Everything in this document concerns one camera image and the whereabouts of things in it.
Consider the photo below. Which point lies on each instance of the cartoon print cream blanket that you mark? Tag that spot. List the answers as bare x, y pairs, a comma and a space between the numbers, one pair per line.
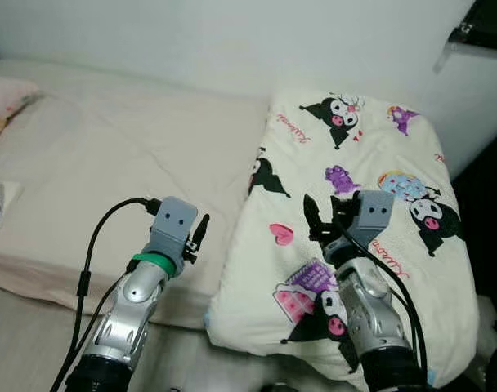
314, 122

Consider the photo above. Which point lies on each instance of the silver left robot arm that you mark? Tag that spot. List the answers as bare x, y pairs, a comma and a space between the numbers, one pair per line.
130, 310

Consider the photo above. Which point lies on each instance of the cream sheeted mattress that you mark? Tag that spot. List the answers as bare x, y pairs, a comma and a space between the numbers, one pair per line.
109, 147

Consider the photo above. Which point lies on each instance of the pink dotted pillow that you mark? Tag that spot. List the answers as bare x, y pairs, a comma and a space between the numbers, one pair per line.
7, 102

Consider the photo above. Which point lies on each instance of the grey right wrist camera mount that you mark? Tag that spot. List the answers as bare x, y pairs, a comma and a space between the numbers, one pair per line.
371, 216

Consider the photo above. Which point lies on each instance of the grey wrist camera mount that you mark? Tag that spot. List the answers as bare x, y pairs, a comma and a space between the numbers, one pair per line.
173, 224
371, 216

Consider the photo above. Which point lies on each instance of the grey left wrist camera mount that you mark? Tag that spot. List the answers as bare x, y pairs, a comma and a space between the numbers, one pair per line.
173, 224

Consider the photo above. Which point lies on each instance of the clear plastic bracket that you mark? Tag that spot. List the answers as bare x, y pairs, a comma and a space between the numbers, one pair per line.
449, 49

